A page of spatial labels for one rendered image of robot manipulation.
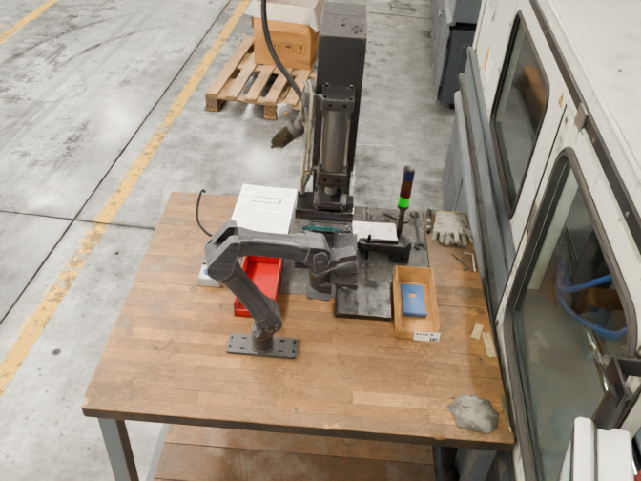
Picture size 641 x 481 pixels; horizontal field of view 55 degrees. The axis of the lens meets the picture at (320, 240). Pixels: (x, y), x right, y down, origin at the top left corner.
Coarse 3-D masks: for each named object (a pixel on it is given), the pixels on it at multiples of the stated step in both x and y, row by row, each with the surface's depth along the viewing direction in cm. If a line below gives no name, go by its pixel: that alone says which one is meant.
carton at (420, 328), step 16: (400, 272) 200; (416, 272) 200; (432, 272) 197; (400, 288) 200; (432, 288) 194; (400, 304) 194; (432, 304) 191; (400, 320) 180; (416, 320) 189; (432, 320) 189; (400, 336) 183; (416, 336) 183; (432, 336) 182
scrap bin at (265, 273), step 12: (252, 264) 205; (264, 264) 205; (276, 264) 205; (252, 276) 200; (264, 276) 201; (276, 276) 201; (264, 288) 196; (276, 288) 189; (276, 300) 190; (240, 312) 186
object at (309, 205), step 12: (312, 192) 198; (324, 192) 191; (336, 192) 191; (300, 204) 192; (312, 204) 193; (324, 204) 187; (336, 204) 187; (348, 204) 194; (300, 216) 192; (312, 216) 192; (324, 216) 191; (336, 216) 191; (348, 216) 191
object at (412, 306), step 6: (402, 288) 199; (408, 288) 199; (414, 288) 200; (420, 288) 200; (402, 294) 197; (408, 294) 197; (420, 294) 198; (402, 300) 195; (408, 300) 195; (414, 300) 196; (420, 300) 196; (408, 306) 193; (414, 306) 193; (420, 306) 193; (408, 312) 188; (414, 312) 188; (420, 312) 191
